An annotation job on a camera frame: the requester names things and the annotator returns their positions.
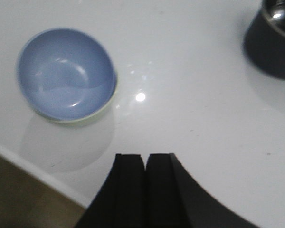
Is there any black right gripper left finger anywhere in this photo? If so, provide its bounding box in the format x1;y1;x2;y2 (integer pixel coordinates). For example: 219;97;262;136
75;154;145;228

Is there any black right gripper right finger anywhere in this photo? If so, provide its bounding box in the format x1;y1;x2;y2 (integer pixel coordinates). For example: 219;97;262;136
146;153;255;228

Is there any blue plastic bowl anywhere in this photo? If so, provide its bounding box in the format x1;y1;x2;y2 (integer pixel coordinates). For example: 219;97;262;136
17;28;117;123

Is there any dark blue cooking pot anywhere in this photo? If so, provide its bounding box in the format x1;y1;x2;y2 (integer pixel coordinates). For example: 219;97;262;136
244;0;285;80

